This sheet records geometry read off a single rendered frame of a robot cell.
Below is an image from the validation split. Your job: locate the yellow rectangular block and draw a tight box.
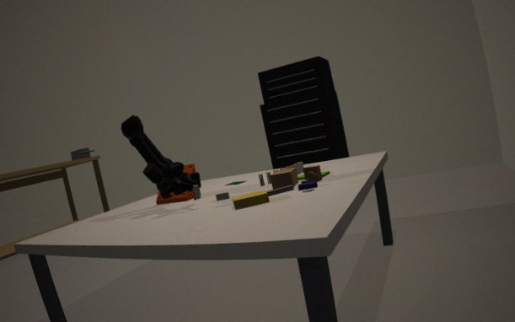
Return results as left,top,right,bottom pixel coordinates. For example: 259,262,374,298
232,191,270,210

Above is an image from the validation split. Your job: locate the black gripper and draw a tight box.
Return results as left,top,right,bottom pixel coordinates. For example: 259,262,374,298
159,173,201,199

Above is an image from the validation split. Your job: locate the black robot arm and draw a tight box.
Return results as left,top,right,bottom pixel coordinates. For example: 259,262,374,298
121,115,187,190

